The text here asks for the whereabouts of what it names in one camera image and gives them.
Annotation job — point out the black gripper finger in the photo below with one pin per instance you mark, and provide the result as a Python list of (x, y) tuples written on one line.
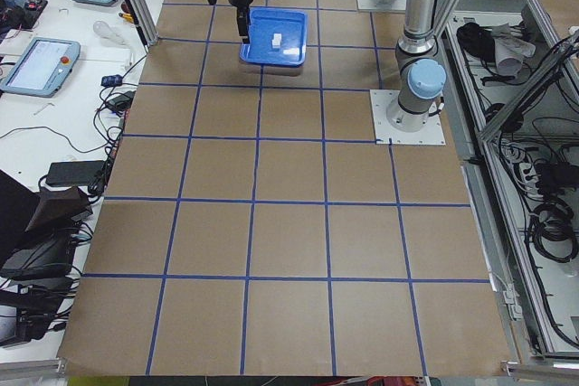
[(243, 21)]

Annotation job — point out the blue plastic tray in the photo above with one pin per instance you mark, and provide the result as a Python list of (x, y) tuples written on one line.
[(266, 21)]

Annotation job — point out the clear plastic bottle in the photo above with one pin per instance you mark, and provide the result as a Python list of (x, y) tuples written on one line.
[(103, 30)]

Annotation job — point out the near teach pendant tablet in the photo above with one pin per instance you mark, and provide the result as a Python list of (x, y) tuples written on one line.
[(43, 68)]

